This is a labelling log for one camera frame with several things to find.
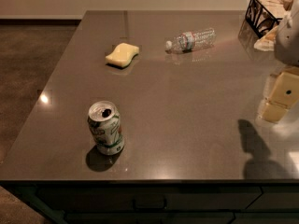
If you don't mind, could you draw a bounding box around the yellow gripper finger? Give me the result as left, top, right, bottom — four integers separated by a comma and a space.
260, 71, 299, 123

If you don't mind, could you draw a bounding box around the green silver 7up can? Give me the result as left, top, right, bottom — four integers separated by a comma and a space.
87, 101, 124, 156

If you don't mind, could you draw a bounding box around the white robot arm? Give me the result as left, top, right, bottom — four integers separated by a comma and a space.
258, 1, 299, 123

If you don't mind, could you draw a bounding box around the clear plastic water bottle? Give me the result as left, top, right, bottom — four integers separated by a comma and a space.
165, 28, 216, 54

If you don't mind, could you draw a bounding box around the yellow sponge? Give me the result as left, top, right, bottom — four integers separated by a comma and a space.
106, 43, 139, 68

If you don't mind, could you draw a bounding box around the dark cabinet drawer front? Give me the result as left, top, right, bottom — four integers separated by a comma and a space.
37, 186, 261, 212

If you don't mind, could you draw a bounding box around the black wire napkin holder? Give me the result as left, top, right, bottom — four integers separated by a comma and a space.
245, 0, 293, 38

